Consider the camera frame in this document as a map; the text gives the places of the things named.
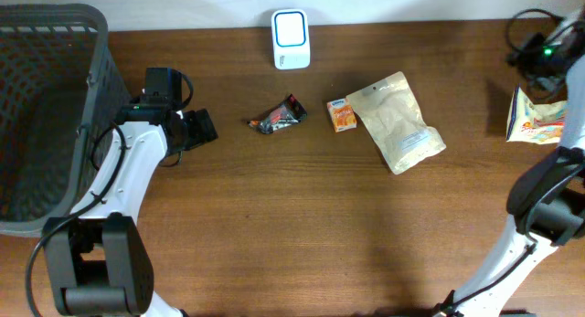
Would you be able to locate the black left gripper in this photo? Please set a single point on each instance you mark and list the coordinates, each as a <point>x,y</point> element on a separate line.
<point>201,126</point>

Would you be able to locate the black red snack packet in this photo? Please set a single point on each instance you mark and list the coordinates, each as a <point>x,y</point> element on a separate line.
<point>289,112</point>

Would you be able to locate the small orange juice carton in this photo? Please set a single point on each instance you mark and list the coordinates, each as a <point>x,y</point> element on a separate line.
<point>342,115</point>

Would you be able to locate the beige kraft paper pouch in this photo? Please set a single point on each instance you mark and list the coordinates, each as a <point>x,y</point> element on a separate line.
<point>390,112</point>

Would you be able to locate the yellow snack chip bag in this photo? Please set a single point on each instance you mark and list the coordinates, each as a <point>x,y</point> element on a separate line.
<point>528,122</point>

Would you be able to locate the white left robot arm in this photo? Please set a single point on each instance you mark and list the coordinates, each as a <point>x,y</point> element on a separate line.
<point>96,260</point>

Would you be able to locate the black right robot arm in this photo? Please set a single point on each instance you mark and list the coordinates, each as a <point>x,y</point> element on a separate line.
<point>543,213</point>

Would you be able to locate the white barcode scanner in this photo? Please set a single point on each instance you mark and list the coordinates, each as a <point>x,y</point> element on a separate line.
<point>290,39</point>

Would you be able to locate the grey plastic mesh basket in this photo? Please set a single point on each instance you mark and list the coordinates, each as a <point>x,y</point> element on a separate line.
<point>60,89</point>

